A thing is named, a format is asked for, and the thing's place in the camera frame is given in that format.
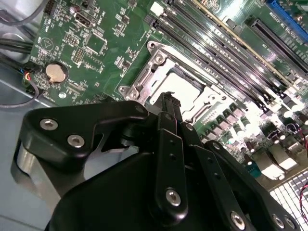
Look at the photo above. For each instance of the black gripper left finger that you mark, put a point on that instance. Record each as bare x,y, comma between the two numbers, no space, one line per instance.
60,125

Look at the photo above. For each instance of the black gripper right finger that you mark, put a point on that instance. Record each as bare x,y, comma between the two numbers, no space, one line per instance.
216,173

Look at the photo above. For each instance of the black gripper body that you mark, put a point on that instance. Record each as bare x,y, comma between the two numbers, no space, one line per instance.
108,204

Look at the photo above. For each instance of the metal socket cover frame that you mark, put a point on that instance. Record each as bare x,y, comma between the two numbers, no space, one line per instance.
154,74

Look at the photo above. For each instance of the silver topped CPU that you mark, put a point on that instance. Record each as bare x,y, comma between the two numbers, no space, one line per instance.
175,84

